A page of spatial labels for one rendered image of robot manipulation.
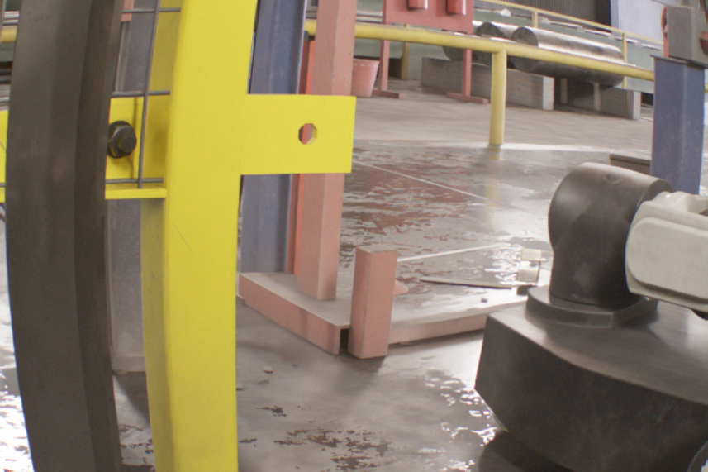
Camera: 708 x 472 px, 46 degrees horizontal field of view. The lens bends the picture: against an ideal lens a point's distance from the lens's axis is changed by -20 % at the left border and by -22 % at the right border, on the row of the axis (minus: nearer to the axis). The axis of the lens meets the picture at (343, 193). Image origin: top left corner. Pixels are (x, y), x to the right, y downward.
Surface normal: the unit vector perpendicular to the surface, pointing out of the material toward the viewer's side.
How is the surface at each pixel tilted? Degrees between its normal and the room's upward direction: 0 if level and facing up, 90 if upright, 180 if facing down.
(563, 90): 90
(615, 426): 90
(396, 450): 0
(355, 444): 0
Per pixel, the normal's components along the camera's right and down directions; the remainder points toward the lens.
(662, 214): -0.77, 0.04
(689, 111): 0.53, 0.17
